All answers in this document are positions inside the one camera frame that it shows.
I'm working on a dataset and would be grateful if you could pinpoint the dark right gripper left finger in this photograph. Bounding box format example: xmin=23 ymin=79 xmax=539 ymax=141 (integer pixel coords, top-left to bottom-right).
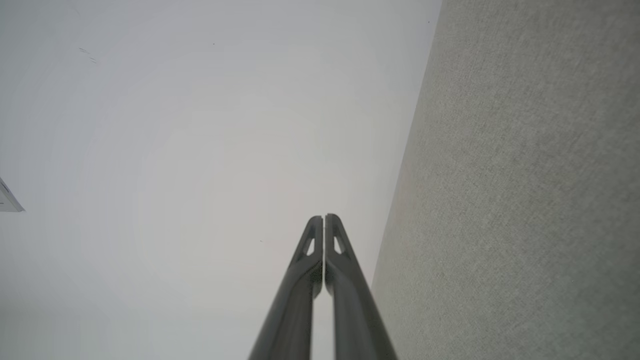
xmin=248 ymin=215 xmax=325 ymax=360

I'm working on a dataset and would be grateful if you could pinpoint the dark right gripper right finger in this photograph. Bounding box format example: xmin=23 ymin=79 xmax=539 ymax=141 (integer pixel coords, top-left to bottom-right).
xmin=324 ymin=213 xmax=400 ymax=360

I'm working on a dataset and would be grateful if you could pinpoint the white wall plate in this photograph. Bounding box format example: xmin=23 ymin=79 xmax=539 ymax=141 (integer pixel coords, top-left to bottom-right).
xmin=0 ymin=177 xmax=26 ymax=213

